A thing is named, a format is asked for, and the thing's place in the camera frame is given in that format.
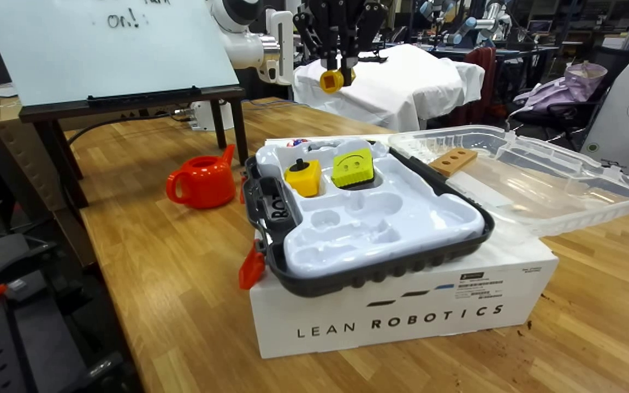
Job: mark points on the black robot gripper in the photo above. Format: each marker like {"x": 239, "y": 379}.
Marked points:
{"x": 339, "y": 26}

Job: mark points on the yellow toy bolt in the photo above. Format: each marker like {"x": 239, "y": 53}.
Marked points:
{"x": 330, "y": 82}

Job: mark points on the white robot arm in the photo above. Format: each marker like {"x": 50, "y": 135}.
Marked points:
{"x": 261, "y": 37}

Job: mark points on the black toy tool case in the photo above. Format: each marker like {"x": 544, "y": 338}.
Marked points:
{"x": 405, "y": 219}

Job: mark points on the clear plastic case lid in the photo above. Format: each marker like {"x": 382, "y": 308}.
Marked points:
{"x": 522, "y": 180}

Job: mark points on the white Lean Robotics box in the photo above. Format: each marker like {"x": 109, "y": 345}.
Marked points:
{"x": 494, "y": 286}

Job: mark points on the white cloth covered table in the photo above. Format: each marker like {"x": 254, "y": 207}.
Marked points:
{"x": 403, "y": 92}

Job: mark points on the lime green toy block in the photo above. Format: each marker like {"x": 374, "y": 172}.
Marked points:
{"x": 353, "y": 169}

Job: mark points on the yellow toy block black knob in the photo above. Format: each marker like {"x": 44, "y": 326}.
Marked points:
{"x": 305, "y": 177}

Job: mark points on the wooden toy block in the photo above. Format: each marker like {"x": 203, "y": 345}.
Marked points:
{"x": 453, "y": 159}

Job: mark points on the red toy watering can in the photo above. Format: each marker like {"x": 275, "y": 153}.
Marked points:
{"x": 203, "y": 182}

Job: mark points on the whiteboard on black easel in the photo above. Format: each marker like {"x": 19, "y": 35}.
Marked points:
{"x": 77, "y": 57}

